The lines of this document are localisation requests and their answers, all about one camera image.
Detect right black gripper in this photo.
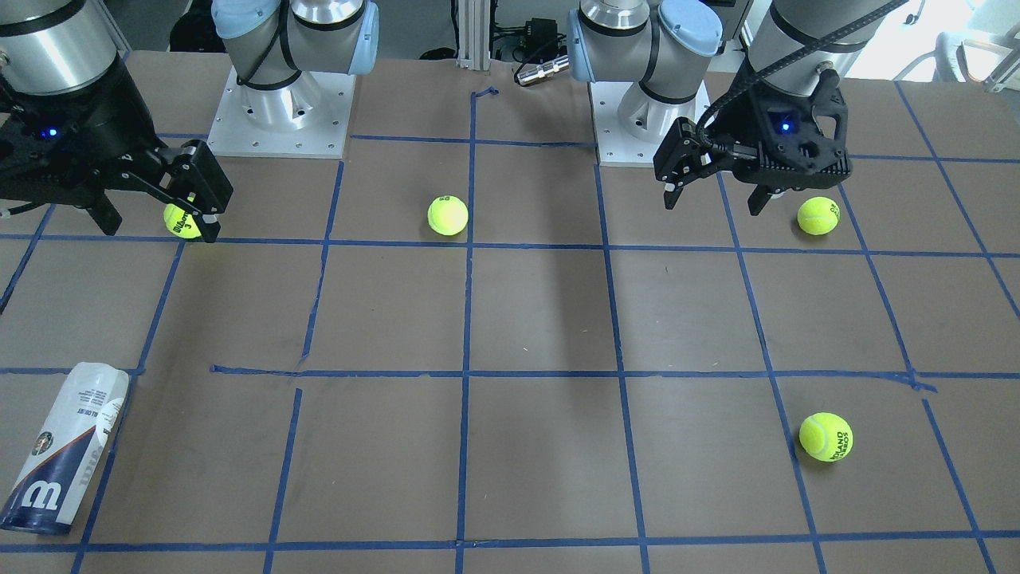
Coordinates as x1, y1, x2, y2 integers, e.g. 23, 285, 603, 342
1, 56, 233, 243

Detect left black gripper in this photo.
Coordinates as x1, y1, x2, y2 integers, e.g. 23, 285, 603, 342
653, 70, 853, 217

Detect white blue tennis ball can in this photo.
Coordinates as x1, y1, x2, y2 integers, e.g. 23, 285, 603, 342
2, 362, 130, 537

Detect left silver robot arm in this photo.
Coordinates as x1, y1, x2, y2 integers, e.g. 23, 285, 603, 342
567, 1, 897, 215

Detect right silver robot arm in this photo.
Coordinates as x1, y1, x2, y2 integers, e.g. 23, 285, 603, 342
1, 1, 379, 243

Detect Wilson tennis ball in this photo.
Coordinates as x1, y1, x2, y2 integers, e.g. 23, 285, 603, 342
163, 204, 201, 239

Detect tennis ball near base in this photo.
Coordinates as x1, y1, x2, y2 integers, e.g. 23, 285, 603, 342
795, 196, 842, 236

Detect centre back tennis ball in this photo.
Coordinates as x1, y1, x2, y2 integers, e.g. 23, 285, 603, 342
426, 195, 469, 236

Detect front Roland Garros tennis ball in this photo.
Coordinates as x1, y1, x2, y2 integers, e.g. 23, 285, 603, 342
798, 413, 853, 462

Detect silver metal connector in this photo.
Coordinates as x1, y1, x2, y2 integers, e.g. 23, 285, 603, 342
513, 55, 571, 88

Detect black power adapter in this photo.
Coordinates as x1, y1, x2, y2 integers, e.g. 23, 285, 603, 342
520, 18, 559, 63

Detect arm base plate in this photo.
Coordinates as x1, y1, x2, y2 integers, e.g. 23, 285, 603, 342
589, 81, 709, 167
207, 70, 357, 159

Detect aluminium frame post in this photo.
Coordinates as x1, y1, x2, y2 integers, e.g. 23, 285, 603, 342
455, 0, 492, 75

